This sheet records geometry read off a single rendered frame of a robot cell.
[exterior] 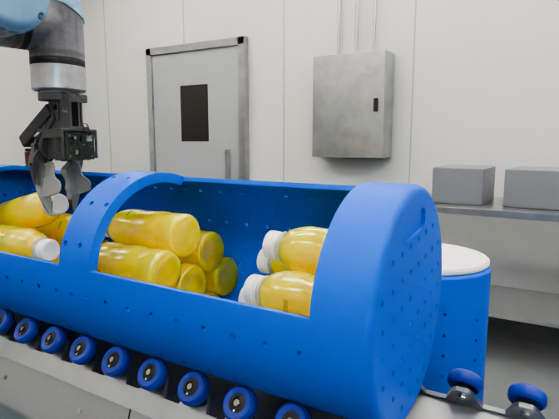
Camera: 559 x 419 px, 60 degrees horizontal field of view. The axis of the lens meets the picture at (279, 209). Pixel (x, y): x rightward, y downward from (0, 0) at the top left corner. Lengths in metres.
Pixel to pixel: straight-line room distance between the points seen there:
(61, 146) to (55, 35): 0.18
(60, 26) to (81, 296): 0.46
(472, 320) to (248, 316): 0.62
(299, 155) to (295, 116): 0.34
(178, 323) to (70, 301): 0.21
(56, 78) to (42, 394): 0.52
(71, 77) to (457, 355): 0.88
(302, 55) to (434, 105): 1.23
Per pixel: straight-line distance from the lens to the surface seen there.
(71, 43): 0.94
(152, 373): 0.72
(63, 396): 0.88
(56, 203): 0.98
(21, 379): 0.97
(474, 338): 1.08
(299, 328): 0.50
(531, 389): 0.71
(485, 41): 3.91
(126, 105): 5.70
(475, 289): 1.04
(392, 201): 0.52
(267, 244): 0.64
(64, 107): 0.92
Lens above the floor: 1.28
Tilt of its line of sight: 8 degrees down
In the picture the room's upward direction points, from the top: straight up
